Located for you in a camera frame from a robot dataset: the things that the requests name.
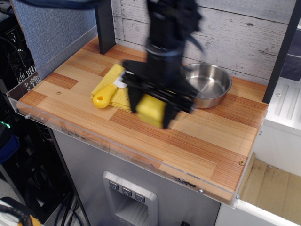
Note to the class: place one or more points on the yellow folded cloth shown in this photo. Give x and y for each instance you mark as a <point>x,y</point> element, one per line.
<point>121,99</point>

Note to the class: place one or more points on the silver toy fridge cabinet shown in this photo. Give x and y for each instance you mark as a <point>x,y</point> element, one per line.
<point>117,192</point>

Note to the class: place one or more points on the white toy sink unit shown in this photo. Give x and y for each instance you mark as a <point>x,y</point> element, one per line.
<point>271,188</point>

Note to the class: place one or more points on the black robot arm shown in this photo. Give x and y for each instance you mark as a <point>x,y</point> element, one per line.
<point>171,23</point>

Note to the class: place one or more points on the dark vertical post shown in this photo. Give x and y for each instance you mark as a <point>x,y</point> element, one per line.
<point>105,26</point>
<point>288,38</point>

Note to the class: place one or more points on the toy knife yellow handle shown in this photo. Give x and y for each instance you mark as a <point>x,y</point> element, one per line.
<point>107,89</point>

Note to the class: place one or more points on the yellow toy bell pepper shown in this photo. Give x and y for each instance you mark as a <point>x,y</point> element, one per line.
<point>151,110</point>

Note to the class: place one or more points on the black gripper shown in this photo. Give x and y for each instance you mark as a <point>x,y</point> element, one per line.
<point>161,77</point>

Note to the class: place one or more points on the stainless steel pot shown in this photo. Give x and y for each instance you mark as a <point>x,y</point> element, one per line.
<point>212,83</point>

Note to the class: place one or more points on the blue fabric panel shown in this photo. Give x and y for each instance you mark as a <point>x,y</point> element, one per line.
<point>54,35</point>

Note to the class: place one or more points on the yellow object bottom left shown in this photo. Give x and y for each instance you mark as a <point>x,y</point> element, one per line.
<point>30,221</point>

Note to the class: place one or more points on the dark right vertical post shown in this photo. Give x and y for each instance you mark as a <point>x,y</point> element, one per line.
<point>288,38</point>

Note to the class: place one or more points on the dark left vertical post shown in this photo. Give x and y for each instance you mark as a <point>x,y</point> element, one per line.
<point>105,26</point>

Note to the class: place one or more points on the clear acrylic table guard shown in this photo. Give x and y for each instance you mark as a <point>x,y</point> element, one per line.
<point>206,150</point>

